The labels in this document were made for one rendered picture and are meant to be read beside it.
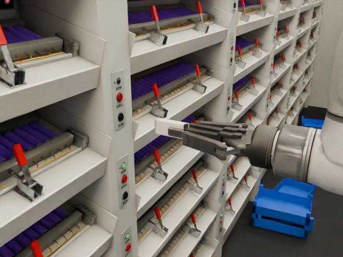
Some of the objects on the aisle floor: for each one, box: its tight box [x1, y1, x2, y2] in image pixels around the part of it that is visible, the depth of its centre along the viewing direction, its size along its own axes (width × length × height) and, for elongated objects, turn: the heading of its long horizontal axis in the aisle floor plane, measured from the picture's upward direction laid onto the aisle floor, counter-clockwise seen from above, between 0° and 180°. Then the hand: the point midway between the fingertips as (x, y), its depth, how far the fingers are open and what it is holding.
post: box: [17, 0, 138, 257], centre depth 84 cm, size 20×9×176 cm, turn 62°
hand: (171, 128), depth 70 cm, fingers closed
